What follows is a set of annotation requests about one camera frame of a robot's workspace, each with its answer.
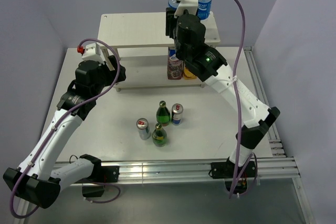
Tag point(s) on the front green glass bottle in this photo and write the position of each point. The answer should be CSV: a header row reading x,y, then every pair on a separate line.
x,y
159,135

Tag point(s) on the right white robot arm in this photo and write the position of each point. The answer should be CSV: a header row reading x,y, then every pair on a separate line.
x,y
254,117

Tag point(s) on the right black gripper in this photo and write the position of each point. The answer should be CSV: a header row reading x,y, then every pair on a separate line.
x,y
170,21

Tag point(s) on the silver drink can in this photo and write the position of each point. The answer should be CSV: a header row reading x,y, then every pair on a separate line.
x,y
177,113
143,128

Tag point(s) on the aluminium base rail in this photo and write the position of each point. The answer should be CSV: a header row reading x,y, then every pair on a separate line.
x,y
183,192

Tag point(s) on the purple grape juice carton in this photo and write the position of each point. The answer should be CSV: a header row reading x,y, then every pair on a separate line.
x,y
174,65

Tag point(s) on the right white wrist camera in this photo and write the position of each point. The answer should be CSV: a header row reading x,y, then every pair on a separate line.
x,y
189,5

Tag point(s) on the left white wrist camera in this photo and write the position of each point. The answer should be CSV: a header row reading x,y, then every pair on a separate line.
x,y
90,52

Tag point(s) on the left silver drink can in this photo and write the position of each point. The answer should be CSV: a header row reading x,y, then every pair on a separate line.
x,y
143,128

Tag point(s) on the rear green glass bottle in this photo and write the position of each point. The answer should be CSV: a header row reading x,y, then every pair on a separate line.
x,y
163,115

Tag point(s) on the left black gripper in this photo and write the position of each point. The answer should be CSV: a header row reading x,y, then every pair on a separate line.
x,y
114,64

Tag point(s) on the green glass bottle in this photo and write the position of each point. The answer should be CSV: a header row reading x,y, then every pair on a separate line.
x,y
163,115
159,135

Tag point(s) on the white two-tier wooden shelf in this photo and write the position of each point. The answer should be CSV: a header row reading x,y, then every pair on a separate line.
x,y
141,42

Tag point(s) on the yellow pineapple juice carton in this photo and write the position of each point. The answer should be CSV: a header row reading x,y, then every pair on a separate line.
x,y
187,75

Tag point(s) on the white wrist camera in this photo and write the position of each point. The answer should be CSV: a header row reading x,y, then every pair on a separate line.
x,y
189,5
90,52

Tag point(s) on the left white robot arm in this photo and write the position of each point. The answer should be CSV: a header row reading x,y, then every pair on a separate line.
x,y
35,179

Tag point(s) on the aluminium side rail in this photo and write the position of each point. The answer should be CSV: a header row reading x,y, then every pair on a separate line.
x,y
274,138

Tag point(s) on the right silver drink can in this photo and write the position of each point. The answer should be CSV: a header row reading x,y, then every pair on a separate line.
x,y
177,113

